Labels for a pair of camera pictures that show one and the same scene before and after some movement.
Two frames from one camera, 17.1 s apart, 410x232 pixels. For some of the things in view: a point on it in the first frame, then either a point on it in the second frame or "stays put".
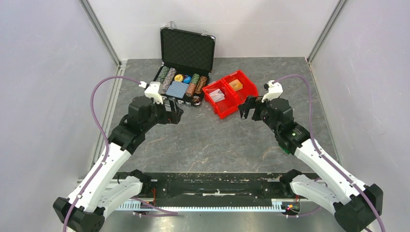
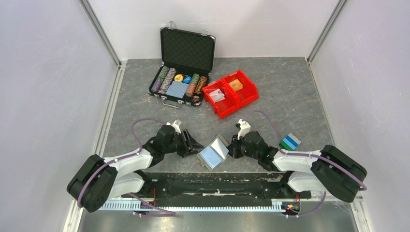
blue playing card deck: (177, 89) stays put
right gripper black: (252, 102) → (232, 148)
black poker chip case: (187, 58) stays put
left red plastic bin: (224, 107) stays put
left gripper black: (173, 116) → (190, 146)
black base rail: (216, 189) stays put
